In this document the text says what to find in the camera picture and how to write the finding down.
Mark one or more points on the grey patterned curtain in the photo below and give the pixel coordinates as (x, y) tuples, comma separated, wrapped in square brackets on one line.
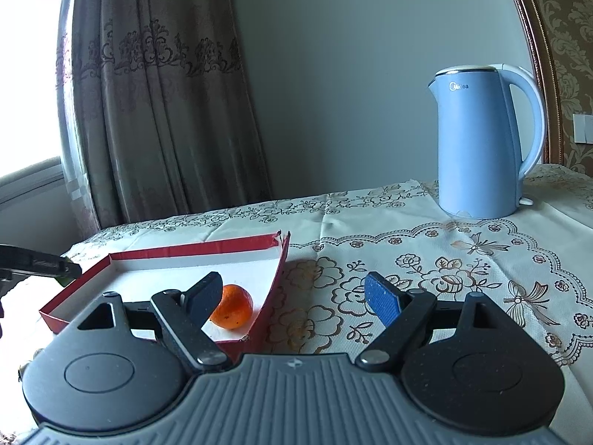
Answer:
[(162, 102)]

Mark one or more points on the light blue electric kettle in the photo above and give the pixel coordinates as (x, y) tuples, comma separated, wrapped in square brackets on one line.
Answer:
[(477, 148)]

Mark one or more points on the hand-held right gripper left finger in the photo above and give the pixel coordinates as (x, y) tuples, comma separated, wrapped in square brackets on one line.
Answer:
[(208, 300)]

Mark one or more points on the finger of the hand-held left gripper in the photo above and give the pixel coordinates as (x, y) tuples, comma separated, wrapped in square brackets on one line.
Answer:
[(32, 260)]

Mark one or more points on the window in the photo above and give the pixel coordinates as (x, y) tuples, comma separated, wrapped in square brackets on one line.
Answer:
[(28, 79)]

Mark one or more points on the red cardboard box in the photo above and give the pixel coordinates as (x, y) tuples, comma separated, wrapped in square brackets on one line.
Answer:
[(273, 293)]

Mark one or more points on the patterned headboard with wooden frame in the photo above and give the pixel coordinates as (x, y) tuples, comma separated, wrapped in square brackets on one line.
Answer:
[(565, 32)]

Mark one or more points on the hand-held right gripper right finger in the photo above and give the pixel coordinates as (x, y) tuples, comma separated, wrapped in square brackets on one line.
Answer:
[(382, 300)]

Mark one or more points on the floral gold-print tablecloth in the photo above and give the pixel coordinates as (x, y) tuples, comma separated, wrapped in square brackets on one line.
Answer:
[(417, 264)]

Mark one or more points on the orange tangerine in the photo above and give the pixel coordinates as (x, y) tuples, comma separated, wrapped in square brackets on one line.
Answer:
[(234, 309)]

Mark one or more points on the sheer embroidered curtain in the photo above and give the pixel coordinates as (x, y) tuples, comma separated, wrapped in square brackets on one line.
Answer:
[(69, 171)]

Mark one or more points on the white wall switch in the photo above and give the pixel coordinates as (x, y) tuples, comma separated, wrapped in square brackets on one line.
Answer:
[(583, 127)]

